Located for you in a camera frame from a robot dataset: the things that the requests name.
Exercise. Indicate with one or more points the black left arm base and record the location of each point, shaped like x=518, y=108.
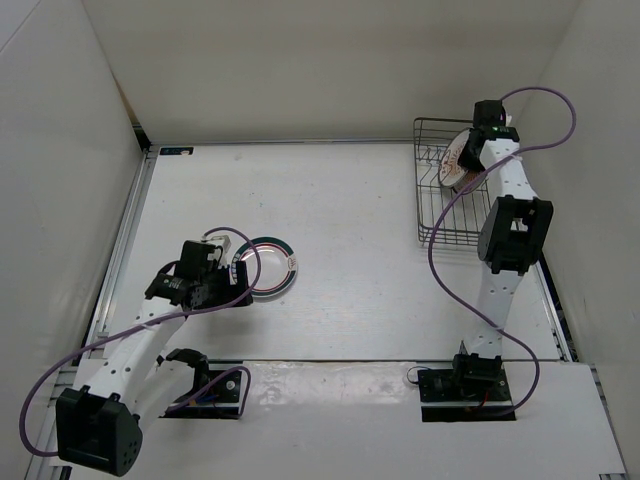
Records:
x=217, y=393

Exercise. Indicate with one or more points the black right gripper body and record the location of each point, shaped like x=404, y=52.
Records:
x=468, y=158

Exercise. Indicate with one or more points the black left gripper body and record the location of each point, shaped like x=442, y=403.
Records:
x=218, y=289

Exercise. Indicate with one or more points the blue label sticker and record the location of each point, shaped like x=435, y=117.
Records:
x=176, y=151

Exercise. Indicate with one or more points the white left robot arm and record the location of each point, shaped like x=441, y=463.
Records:
x=101, y=425

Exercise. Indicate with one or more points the orange sun pattern plate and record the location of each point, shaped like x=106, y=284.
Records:
x=457, y=162

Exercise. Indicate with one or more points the green rimmed plate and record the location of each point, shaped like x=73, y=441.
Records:
x=279, y=267

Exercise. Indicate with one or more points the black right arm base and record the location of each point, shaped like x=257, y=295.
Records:
x=471, y=389

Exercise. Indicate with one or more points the white foam front board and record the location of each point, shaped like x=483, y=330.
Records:
x=363, y=421

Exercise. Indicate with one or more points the wire dish rack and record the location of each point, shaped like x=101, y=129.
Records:
x=436, y=141

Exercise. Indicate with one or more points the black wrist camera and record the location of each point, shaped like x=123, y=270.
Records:
x=200, y=258
x=489, y=119

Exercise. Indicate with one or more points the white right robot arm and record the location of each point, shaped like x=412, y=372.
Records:
x=510, y=242

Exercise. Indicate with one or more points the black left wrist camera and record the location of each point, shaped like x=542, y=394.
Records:
x=200, y=258

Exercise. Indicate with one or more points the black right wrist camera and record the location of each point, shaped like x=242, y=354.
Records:
x=489, y=119

